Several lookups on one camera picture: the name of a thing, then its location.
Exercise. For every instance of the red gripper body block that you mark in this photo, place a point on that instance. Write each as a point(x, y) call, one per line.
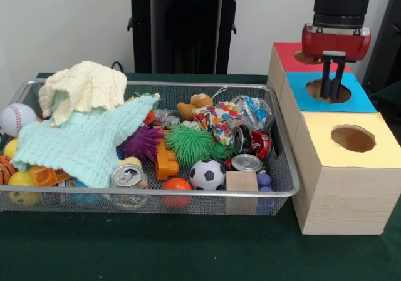
point(335, 43)

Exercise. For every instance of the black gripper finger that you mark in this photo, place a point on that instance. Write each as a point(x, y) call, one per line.
point(338, 80)
point(326, 80)

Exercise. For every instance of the cream yellow cloth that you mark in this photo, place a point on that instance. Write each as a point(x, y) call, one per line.
point(91, 87)

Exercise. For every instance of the wooden box with three holes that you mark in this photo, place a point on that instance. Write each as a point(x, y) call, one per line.
point(344, 199)

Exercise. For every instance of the clear mesh bin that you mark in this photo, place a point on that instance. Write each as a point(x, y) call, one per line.
point(78, 203)

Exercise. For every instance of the black chair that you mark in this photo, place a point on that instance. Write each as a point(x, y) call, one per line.
point(388, 52)

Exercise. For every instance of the side table with green cloth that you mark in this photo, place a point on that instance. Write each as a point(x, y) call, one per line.
point(388, 105)

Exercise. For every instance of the wooden cube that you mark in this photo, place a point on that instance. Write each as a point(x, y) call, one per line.
point(242, 182)

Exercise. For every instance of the green spiky ball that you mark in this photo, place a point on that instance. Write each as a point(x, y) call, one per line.
point(189, 145)

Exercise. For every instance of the black and white soccer ball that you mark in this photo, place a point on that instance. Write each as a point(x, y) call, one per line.
point(207, 174)

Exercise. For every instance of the orange plastic brick toy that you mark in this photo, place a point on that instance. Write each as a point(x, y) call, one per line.
point(166, 163)

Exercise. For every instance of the orange red ball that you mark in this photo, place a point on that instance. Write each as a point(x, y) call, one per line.
point(177, 185)

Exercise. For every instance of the purple spiky ball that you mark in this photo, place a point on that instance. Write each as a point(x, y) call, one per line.
point(141, 143)

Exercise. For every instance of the silver can with pull tab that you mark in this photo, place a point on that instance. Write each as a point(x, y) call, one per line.
point(128, 176)

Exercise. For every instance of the mint green cloth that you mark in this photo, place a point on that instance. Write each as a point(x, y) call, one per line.
point(75, 146)

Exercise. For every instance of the white baseball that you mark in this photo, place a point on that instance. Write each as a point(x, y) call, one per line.
point(17, 118)

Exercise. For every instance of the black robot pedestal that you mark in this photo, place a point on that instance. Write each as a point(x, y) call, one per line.
point(181, 27)

